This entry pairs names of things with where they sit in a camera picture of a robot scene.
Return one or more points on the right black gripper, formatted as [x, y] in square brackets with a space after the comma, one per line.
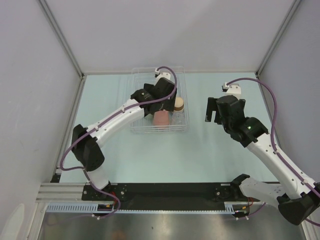
[212, 106]

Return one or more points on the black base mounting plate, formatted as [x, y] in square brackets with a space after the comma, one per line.
[176, 193]

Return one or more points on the light blue cable duct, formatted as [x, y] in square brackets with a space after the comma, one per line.
[103, 208]

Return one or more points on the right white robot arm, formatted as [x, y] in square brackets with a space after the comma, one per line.
[298, 195]

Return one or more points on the clear wire dish rack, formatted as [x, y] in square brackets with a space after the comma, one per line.
[135, 89]

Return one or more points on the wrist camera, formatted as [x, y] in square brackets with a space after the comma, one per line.
[232, 90]
[158, 75]

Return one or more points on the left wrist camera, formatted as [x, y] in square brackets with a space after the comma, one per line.
[158, 75]

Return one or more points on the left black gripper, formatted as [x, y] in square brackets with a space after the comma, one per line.
[168, 104]

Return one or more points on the aluminium frame rail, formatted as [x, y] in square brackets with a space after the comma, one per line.
[60, 192]

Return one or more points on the clear glass cup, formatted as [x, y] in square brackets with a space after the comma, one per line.
[178, 118]

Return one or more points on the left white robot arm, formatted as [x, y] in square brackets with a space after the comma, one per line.
[87, 142]

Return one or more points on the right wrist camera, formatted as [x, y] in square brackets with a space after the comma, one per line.
[232, 90]

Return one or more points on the pink cup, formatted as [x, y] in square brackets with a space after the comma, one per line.
[161, 119]

